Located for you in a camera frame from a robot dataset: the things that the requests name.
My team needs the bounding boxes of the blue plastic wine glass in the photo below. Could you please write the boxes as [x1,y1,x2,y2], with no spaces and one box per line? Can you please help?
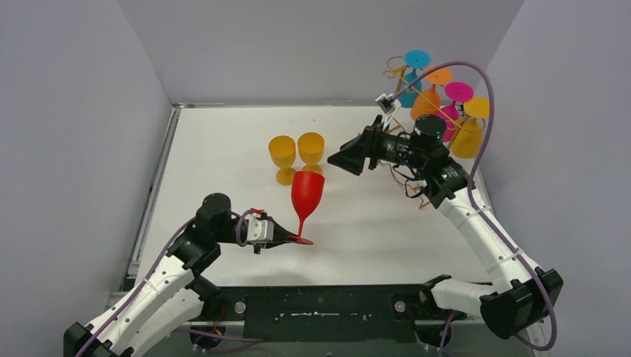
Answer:
[399,49,431,109]

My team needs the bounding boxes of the pink plastic wine glass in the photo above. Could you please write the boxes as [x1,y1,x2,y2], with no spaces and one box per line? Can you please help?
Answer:
[437,82,474,143]

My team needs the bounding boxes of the orange plastic wine glass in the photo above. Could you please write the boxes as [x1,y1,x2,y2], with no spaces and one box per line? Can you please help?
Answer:
[410,68,452,120]

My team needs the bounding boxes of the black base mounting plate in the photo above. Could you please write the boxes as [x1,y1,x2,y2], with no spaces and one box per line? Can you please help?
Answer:
[192,284,450,346]

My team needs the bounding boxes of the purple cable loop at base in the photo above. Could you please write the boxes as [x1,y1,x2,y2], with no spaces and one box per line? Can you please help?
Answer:
[172,327,265,355]

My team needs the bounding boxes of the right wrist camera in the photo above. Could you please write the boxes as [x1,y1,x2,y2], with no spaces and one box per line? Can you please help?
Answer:
[375,94,401,129]

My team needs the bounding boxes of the yellow wine glass front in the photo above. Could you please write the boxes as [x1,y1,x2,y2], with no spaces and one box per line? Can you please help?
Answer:
[268,135,296,186]

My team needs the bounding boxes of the gold wire glass rack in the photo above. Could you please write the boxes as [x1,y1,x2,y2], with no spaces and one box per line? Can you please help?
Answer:
[383,55,489,210]

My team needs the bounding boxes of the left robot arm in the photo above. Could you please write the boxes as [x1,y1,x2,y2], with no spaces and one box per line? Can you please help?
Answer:
[63,193,311,356]

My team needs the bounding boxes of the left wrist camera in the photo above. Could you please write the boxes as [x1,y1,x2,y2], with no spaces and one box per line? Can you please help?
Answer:
[246,210,275,245]

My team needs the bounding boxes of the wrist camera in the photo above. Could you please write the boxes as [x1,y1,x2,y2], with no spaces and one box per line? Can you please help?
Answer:
[246,210,275,245]
[375,94,401,129]

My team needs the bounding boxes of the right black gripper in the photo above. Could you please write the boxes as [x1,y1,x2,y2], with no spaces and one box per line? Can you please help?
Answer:
[329,115,427,175]

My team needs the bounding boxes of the red plastic wine glass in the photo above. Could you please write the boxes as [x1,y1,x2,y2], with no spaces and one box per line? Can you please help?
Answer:
[291,170,325,245]

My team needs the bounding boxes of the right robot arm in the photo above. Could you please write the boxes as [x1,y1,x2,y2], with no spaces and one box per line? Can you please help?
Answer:
[327,115,563,339]

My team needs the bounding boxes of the yellow wine glass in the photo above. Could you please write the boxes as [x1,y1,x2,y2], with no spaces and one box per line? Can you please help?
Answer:
[297,132,325,175]
[451,97,490,159]
[268,135,296,186]

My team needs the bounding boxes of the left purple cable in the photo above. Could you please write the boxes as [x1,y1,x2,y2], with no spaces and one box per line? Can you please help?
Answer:
[74,209,260,357]

